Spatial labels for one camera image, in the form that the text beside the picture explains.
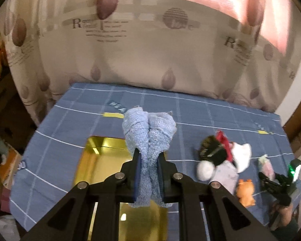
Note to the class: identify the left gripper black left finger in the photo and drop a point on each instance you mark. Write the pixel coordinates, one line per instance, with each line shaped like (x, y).
(91, 211)

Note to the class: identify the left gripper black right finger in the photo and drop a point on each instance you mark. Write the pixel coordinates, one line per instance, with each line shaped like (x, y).
(207, 211)

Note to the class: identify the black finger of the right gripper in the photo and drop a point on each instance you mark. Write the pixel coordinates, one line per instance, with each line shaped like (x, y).
(269, 185)

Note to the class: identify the orange rubber pig toy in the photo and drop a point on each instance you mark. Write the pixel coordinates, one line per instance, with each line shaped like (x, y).
(244, 192)

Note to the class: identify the floral white tissue pack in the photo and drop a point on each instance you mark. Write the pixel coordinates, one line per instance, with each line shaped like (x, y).
(226, 174)

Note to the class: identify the white knitted sock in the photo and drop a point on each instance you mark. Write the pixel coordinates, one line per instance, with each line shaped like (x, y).
(241, 156)

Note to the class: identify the black patterned cloth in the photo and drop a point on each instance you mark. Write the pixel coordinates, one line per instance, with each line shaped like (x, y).
(212, 150)

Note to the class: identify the red and white cloth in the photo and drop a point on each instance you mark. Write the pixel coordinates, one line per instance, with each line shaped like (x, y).
(221, 137)

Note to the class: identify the light blue towel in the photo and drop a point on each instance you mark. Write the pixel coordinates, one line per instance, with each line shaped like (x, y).
(151, 134)

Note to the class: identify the person's right hand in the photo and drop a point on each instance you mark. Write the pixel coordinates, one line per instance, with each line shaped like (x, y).
(284, 215)

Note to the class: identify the white pompom plush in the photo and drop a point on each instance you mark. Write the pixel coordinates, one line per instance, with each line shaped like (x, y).
(205, 170)

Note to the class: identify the blue grid tablecloth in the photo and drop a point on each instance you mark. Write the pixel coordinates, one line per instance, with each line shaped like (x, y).
(87, 110)

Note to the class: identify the red and gold tin box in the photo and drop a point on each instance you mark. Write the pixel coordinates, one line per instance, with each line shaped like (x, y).
(103, 157)

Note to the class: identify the dark wooden cabinet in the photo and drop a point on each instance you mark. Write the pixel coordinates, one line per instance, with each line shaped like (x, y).
(16, 129)

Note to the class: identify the beige leaf print curtain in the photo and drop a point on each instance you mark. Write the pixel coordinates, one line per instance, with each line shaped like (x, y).
(247, 52)

